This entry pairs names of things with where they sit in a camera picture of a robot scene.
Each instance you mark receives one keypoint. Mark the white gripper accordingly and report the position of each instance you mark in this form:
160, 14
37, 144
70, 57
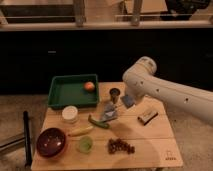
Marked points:
137, 96

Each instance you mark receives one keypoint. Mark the blue-grey sponge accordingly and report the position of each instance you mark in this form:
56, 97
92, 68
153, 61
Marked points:
127, 101

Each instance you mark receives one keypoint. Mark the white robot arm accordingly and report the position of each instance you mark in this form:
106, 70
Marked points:
139, 80

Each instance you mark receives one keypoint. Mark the green plastic tray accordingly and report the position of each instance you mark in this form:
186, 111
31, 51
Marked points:
69, 90

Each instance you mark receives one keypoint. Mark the dark metal cup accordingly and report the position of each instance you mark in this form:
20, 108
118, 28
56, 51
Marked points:
114, 95

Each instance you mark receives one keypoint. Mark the grey-blue cloth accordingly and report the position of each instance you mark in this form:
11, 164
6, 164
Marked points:
109, 112

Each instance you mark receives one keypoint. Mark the orange peach fruit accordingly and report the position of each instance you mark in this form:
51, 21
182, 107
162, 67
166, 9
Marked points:
89, 86

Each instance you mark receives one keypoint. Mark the green cucumber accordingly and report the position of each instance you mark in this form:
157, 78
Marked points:
98, 123

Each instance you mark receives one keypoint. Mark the bunch of dark grapes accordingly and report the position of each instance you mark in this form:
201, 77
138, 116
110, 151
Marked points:
115, 145

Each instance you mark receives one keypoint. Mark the yellow banana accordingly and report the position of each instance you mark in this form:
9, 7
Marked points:
80, 131

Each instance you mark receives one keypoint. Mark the small green cup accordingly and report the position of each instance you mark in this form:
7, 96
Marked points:
85, 144

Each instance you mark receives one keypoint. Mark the dark red bowl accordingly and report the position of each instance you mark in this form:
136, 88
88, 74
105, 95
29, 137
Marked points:
51, 142

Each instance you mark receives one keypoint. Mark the black pole on floor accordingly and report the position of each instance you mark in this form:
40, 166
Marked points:
27, 139

